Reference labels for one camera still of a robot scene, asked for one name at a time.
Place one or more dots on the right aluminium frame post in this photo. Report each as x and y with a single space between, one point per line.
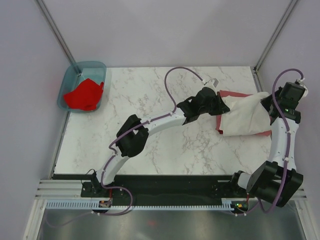
276 33

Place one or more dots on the bright red t shirt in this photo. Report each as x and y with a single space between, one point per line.
85 96

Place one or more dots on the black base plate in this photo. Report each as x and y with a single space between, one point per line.
126 197

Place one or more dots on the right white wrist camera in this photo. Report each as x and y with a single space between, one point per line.
301 82

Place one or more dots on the folded maroon t shirt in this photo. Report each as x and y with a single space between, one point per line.
230 96

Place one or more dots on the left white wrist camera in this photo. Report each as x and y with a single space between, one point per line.
212 83

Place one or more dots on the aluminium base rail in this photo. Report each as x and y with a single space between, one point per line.
57 187

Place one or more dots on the left aluminium frame post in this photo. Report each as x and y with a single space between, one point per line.
55 29

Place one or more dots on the white slotted cable duct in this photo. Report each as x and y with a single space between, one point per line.
94 204

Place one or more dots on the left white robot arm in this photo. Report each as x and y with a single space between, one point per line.
133 135

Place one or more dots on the white t shirt red print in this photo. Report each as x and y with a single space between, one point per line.
247 115

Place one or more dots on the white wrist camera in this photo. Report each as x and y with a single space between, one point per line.
301 82
212 83

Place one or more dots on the teal plastic bin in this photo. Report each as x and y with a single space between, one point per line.
75 74

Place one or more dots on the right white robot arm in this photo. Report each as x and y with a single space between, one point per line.
277 179

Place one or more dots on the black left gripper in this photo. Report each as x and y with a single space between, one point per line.
221 106

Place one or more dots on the aluminium frame post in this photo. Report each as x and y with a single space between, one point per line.
276 33
55 29

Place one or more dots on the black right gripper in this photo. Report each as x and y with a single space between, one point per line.
266 102

